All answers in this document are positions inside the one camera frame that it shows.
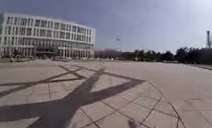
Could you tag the grey paved plaza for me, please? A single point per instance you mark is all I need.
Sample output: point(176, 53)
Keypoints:
point(134, 86)

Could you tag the row of trees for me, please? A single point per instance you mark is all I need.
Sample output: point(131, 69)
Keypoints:
point(167, 55)

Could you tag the robot's own part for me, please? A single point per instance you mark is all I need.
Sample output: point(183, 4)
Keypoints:
point(133, 124)

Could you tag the large white building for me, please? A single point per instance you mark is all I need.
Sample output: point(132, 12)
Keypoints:
point(44, 35)

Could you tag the kerb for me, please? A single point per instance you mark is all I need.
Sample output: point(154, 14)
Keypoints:
point(207, 67)

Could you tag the tall tower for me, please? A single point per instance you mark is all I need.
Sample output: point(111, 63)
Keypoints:
point(208, 39)

